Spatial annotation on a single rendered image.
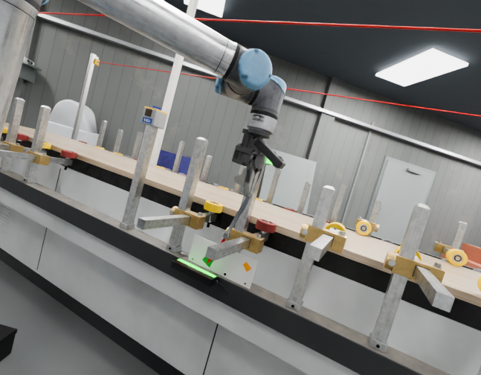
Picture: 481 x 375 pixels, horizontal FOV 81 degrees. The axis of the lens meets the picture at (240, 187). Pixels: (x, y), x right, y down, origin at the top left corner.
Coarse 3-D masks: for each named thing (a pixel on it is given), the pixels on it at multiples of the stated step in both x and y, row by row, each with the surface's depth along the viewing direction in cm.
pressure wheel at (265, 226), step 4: (260, 220) 110; (264, 220) 114; (256, 224) 110; (260, 224) 109; (264, 224) 108; (268, 224) 108; (272, 224) 109; (276, 224) 111; (260, 228) 108; (264, 228) 108; (268, 228) 108; (272, 228) 108; (264, 232) 111; (268, 232) 108; (272, 232) 109
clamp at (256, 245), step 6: (234, 234) 98; (240, 234) 97; (246, 234) 96; (252, 234) 98; (252, 240) 95; (258, 240) 94; (264, 240) 97; (252, 246) 95; (258, 246) 94; (258, 252) 95
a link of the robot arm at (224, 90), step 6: (216, 78) 86; (216, 84) 81; (222, 84) 80; (216, 90) 82; (222, 90) 82; (228, 90) 80; (258, 90) 83; (228, 96) 84; (234, 96) 82; (240, 96) 81; (246, 96) 83; (252, 96) 84; (246, 102) 86; (252, 102) 85
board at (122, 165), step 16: (64, 144) 199; (80, 144) 238; (96, 160) 160; (112, 160) 185; (128, 160) 217; (128, 176) 148; (160, 176) 168; (176, 176) 196; (176, 192) 135; (208, 192) 158; (224, 192) 181; (224, 208) 124; (256, 208) 146; (272, 208) 166; (288, 224) 124; (304, 240) 109; (352, 240) 129; (368, 240) 144; (352, 256) 102; (368, 256) 102; (384, 256) 112; (448, 272) 115; (464, 272) 127; (448, 288) 90; (464, 288) 93; (480, 304) 86
